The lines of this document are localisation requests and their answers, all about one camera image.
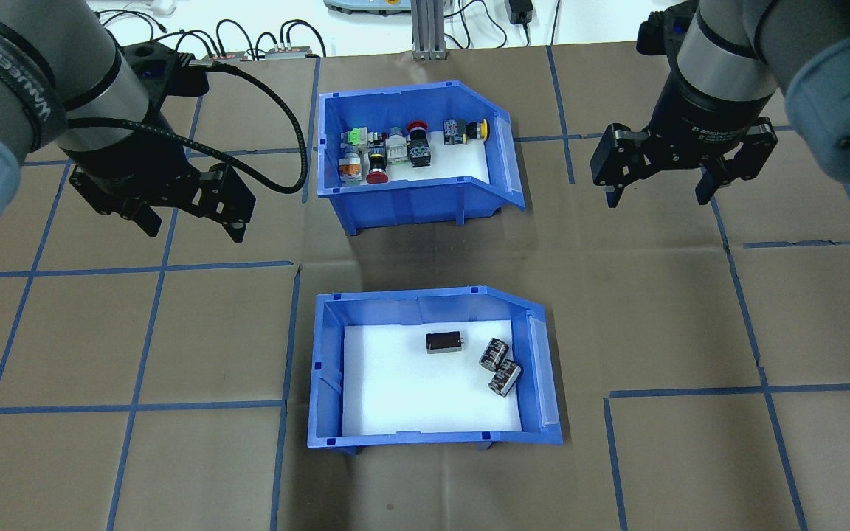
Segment blue plastic push-button bin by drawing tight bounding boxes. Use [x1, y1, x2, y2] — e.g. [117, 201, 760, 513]
[317, 80, 528, 237]

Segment blue plastic battery bin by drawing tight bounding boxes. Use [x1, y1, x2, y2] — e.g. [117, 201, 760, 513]
[307, 286, 564, 452]

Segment black silver-striped cylinder battery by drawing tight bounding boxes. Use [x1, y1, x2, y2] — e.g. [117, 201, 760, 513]
[487, 360, 523, 398]
[478, 337, 512, 372]

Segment yellow push button black body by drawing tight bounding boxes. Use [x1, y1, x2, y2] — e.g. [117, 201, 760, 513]
[443, 118, 490, 146]

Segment white foam liner sheet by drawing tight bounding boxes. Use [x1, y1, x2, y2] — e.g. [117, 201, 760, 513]
[340, 129, 491, 185]
[342, 319, 523, 436]

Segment white silver push button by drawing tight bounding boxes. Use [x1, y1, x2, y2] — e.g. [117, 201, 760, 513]
[384, 127, 410, 164]

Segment grey-blue teach pendant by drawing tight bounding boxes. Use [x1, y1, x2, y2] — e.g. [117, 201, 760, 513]
[324, 0, 410, 15]

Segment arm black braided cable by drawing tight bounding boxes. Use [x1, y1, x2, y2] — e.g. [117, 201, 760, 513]
[63, 59, 309, 196]

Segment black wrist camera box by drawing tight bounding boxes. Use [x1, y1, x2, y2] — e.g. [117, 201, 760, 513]
[635, 0, 702, 58]
[119, 41, 210, 100]

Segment black printed velcro strap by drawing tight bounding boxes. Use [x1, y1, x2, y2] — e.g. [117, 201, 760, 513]
[0, 15, 68, 137]

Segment orange capped grey switch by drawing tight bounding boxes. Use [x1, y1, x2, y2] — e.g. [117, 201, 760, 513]
[338, 146, 364, 185]

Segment red mushroom yellow-ring button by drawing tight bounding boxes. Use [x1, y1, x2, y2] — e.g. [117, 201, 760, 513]
[366, 147, 390, 185]

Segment thin black cable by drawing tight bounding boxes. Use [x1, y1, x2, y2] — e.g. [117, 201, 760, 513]
[276, 20, 328, 58]
[214, 18, 256, 54]

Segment red capped black switch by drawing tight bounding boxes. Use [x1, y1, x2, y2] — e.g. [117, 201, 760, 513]
[407, 121, 433, 167]

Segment aluminium camera post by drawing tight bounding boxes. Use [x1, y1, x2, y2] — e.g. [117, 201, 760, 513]
[410, 0, 449, 61]

